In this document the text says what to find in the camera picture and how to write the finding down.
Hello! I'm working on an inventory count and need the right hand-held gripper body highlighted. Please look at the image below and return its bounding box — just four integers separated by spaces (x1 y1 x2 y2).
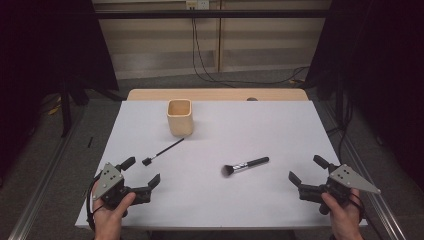
298 163 382 216

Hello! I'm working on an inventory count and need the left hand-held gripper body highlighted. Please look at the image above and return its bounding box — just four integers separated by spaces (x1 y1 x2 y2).
92 162 153 218

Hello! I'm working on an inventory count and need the thin black makeup brush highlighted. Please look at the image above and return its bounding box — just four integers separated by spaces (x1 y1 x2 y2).
141 137 185 167

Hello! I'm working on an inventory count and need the fluffy black-handled makeup brush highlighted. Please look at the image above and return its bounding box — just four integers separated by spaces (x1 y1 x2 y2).
221 156 270 178

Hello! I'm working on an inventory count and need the beige square cup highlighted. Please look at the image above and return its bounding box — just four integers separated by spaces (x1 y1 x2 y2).
166 98 194 137

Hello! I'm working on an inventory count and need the person's left hand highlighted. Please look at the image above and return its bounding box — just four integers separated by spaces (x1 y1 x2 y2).
93 191 137 240

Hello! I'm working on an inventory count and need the person's right hand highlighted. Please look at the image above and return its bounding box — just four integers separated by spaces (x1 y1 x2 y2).
321 188 364 240

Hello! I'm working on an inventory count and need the white table cover sheet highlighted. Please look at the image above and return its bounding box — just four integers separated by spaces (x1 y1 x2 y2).
74 99 368 231

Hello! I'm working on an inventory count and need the black metal stand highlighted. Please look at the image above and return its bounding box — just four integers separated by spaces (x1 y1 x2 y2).
59 74 125 138

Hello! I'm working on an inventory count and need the wooden table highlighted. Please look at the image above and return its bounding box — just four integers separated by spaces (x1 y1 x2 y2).
126 88 309 102

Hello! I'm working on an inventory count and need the dark curtain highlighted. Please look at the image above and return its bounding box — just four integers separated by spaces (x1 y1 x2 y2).
305 0 424 193
0 0 120 178

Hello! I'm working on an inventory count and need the black horizontal bar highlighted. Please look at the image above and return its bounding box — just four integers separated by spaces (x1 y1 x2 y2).
94 9 329 20

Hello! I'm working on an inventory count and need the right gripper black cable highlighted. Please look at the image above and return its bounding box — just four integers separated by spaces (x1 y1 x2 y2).
349 191 366 224

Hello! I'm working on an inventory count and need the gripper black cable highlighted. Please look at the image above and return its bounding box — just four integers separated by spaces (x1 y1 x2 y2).
349 191 366 224
85 172 105 232

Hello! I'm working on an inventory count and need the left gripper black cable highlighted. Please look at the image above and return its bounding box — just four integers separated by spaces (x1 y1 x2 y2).
85 172 105 232

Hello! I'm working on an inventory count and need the black hanging cable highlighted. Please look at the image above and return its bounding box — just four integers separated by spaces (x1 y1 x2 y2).
325 98 353 164

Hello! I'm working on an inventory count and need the aluminium floor rail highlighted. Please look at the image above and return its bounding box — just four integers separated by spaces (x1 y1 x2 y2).
8 106 86 240
318 99 408 240

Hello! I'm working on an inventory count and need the yellow cable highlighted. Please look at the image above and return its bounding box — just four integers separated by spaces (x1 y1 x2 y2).
47 95 64 116

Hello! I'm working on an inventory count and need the black floor cable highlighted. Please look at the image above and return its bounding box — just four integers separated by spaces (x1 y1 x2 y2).
191 8 311 89

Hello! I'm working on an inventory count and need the white wall socket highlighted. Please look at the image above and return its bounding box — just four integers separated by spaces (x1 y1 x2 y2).
185 0 210 10

